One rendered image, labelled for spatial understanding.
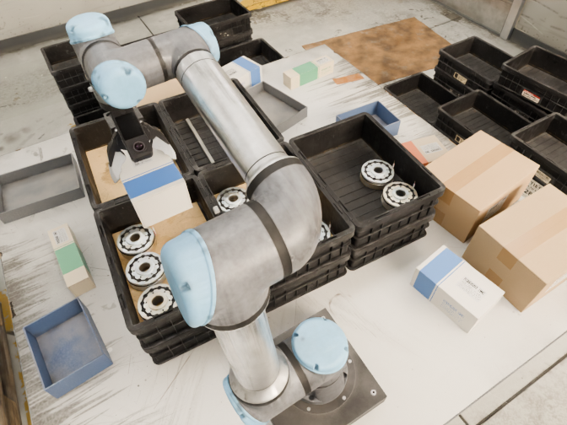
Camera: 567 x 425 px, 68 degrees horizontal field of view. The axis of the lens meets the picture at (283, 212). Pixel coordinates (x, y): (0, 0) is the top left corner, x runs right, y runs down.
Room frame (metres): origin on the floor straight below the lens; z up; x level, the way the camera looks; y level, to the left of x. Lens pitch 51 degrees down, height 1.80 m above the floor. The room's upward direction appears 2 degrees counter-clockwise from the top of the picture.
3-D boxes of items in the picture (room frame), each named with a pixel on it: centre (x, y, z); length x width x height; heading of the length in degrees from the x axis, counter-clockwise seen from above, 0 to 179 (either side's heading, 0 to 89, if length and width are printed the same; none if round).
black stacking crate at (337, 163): (0.89, -0.24, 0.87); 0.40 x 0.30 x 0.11; 26
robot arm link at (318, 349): (0.33, -0.06, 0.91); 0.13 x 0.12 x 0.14; 120
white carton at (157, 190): (0.70, 0.31, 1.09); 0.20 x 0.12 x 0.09; 29
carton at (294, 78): (1.69, -0.14, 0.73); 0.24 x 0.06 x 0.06; 123
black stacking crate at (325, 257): (0.76, 0.03, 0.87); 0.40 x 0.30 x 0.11; 26
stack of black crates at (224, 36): (2.61, 0.39, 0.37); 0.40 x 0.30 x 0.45; 119
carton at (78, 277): (0.73, 0.66, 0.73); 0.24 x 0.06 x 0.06; 31
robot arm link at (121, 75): (0.64, 0.26, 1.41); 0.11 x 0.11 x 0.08; 30
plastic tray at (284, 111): (1.44, 0.05, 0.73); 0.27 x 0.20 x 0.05; 42
